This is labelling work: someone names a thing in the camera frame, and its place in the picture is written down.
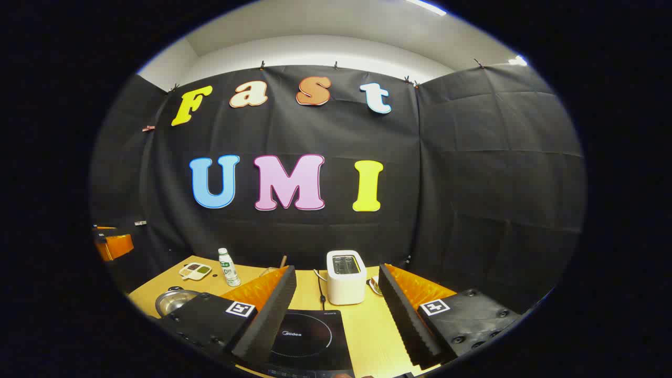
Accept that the white drink bottle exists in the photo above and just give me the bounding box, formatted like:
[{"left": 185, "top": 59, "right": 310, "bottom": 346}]
[{"left": 218, "top": 248, "right": 242, "bottom": 287}]

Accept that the black induction cooktop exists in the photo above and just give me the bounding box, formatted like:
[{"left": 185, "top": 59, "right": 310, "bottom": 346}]
[{"left": 262, "top": 309, "right": 355, "bottom": 378}]

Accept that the white divided bean dish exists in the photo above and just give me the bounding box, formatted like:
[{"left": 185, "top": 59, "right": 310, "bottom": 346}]
[{"left": 178, "top": 262, "right": 213, "bottom": 281}]

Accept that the black backdrop cloth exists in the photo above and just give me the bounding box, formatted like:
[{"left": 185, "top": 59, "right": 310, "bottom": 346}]
[{"left": 89, "top": 64, "right": 586, "bottom": 316}]

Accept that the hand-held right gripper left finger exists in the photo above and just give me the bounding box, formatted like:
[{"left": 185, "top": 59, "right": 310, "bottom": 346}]
[{"left": 157, "top": 265, "right": 297, "bottom": 368}]

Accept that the steel pot with black handle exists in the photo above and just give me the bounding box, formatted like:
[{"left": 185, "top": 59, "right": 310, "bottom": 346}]
[{"left": 155, "top": 287, "right": 201, "bottom": 317}]

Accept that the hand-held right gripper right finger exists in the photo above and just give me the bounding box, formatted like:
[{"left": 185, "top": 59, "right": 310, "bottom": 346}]
[{"left": 378, "top": 264, "right": 523, "bottom": 371}]

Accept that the toaster power cable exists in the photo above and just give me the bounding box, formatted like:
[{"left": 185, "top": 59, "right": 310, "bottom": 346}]
[{"left": 314, "top": 269, "right": 328, "bottom": 311}]

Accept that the white toaster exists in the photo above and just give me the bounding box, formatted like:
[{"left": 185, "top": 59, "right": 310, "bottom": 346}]
[{"left": 327, "top": 250, "right": 367, "bottom": 306}]

